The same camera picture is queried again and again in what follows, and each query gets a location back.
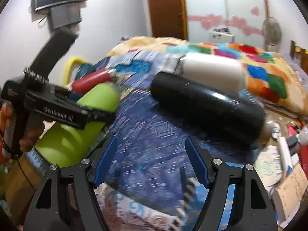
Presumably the dark green faceted cup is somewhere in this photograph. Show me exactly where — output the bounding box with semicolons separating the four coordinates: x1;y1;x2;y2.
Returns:
74;63;95;81

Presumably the small black wall monitor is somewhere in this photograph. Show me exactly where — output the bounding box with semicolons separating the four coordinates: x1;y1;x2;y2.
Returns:
49;3;81;30

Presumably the blue patterned bedsheet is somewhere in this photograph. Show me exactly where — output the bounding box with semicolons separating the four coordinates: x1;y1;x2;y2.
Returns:
26;50;265;231

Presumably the yellow foam tube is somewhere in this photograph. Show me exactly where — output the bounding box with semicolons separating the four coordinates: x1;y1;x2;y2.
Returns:
62;57;87;86

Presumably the black cylindrical cup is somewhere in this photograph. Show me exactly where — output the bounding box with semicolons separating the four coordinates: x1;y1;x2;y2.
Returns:
150;71;274;149

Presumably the red cylindrical cup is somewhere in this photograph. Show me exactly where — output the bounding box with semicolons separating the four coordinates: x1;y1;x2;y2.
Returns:
71;69;116;94

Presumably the brown wooden door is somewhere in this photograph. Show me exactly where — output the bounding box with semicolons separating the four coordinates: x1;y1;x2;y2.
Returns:
148;0;188;40

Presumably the frosted sliding wardrobe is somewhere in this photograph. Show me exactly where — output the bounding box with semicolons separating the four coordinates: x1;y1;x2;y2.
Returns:
185;0;266;48

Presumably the wooden bed headboard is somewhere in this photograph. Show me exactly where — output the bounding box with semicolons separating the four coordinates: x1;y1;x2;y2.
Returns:
290;41;308;74

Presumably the left hand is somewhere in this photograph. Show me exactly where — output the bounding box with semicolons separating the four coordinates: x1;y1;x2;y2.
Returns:
0;102;45;164

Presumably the standing electric fan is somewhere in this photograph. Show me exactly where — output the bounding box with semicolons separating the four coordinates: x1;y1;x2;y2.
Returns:
262;17;282;49

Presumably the colourful patchwork blanket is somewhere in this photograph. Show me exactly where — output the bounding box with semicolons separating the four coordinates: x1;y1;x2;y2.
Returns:
107;37;307;116

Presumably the small white cabinet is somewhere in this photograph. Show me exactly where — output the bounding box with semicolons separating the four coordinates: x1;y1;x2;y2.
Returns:
209;28;235;43

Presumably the white steel cup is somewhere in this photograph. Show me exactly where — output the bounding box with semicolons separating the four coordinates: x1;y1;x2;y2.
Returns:
181;52;245;93

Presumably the green cylindrical cup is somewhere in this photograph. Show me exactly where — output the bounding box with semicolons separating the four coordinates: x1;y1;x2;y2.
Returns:
27;82;120;167

